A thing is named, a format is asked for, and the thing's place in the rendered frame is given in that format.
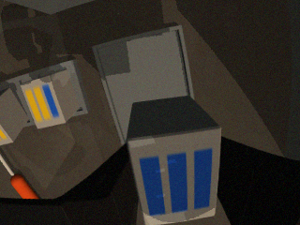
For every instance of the grey flat panel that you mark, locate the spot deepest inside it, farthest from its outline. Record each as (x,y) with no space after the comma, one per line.
(292,150)

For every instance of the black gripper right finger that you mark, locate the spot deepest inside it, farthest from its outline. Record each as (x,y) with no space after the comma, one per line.
(257,188)

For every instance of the orange-handled screwdriver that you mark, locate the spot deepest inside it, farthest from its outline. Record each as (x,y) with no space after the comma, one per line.
(19,183)

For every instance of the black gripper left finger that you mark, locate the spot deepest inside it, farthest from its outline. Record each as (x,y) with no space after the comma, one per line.
(106,197)

